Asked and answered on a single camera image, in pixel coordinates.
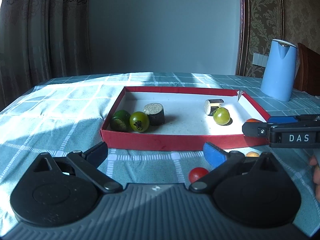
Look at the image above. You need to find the orange mandarin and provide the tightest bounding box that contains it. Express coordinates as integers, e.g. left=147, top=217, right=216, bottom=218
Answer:
left=246, top=118, right=262, bottom=122

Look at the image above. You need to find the tan longan fruit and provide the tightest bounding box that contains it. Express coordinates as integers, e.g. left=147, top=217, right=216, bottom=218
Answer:
left=246, top=151, right=260, bottom=158

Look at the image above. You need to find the red cherry tomato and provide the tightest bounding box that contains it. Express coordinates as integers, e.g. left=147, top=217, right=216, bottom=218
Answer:
left=188, top=167, right=209, bottom=183

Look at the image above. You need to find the light green tomato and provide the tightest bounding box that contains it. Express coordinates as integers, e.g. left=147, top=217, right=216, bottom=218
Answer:
left=213, top=107, right=231, bottom=125

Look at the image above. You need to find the green cucumber piece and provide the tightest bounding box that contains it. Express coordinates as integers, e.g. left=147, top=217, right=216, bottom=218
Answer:
left=110, top=110, right=131, bottom=132

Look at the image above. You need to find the dark green tomato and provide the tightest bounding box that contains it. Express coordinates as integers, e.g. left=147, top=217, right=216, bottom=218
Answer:
left=130, top=111, right=150, bottom=133

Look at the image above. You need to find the black cylinder cork top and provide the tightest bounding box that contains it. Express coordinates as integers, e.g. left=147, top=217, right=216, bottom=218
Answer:
left=143, top=103, right=165, bottom=126

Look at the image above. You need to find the right hand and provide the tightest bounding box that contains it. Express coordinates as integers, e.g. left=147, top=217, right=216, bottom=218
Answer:
left=309, top=155, right=320, bottom=202

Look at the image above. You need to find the blue kettle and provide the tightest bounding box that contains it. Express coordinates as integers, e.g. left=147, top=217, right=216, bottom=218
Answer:
left=260, top=39, right=297, bottom=102

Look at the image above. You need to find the wooden chair back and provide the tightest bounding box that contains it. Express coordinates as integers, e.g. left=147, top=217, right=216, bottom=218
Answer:
left=294, top=43, right=320, bottom=96

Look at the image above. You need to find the checked teal tablecloth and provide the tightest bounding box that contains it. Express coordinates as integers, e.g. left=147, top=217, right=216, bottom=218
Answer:
left=1, top=72, right=319, bottom=237

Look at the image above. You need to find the red shallow cardboard tray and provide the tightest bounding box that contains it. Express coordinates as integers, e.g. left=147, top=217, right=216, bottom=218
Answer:
left=100, top=86, right=270, bottom=151

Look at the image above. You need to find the patterned brown curtain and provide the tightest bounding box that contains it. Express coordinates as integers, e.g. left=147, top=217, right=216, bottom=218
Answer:
left=1, top=0, right=92, bottom=108

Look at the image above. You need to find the white wall switch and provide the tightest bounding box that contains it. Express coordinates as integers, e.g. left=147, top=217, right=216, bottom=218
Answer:
left=252, top=53, right=268, bottom=68

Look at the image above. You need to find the brown wooden door frame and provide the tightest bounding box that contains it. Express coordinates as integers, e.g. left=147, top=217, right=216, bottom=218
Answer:
left=236, top=0, right=250, bottom=76

